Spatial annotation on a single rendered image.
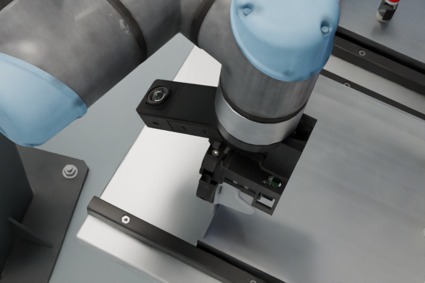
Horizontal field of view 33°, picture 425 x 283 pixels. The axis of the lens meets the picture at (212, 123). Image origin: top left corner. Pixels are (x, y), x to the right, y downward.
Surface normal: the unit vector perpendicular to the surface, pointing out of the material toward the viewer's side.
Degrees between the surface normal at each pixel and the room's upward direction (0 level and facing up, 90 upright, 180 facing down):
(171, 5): 55
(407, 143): 0
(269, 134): 90
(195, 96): 29
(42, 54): 14
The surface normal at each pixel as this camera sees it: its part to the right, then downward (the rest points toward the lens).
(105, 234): 0.09, -0.47
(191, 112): -0.36, -0.62
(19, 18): 0.14, 0.00
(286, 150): -0.44, 0.77
